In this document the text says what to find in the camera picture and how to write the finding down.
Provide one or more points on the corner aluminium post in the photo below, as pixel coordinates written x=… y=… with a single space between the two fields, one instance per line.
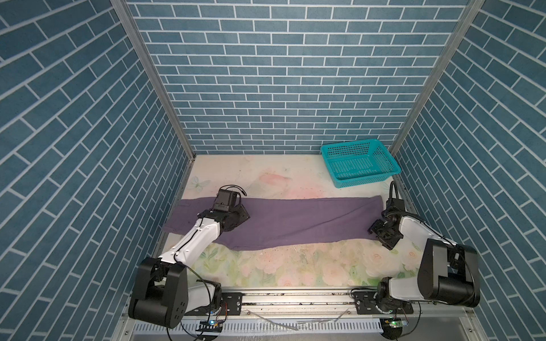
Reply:
x=467 y=17
x=130 y=26

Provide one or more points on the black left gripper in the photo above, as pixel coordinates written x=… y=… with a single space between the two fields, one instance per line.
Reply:
x=243 y=214

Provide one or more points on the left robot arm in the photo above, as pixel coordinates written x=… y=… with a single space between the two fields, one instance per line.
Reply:
x=179 y=264

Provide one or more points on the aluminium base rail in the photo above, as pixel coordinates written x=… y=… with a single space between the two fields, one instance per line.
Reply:
x=316 y=303

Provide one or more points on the white slotted cable duct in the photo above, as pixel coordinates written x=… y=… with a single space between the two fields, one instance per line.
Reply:
x=258 y=327

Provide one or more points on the left corner aluminium post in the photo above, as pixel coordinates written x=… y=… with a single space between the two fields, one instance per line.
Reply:
x=130 y=26

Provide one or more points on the right corner aluminium post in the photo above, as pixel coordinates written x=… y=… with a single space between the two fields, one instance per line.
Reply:
x=467 y=17

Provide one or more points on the purple trousers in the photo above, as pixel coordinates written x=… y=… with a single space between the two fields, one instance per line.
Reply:
x=278 y=223

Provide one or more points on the teal plastic basket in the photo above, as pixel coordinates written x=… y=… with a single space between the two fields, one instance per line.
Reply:
x=359 y=162

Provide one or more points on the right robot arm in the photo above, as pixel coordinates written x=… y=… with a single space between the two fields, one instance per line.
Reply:
x=448 y=272

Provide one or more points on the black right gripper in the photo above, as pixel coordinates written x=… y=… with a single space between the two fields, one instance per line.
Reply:
x=374 y=227

